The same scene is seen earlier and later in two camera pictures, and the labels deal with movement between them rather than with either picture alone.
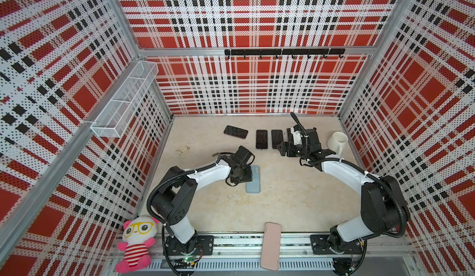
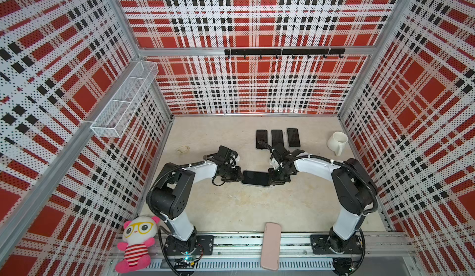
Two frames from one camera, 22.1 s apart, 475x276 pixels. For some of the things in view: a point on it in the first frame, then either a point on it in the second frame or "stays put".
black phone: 289,135 stays put
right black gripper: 289,153 → 273,180
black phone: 235,132 → 255,178
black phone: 261,139 stays put
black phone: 277,137 stays put
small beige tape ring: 183,149 stays put
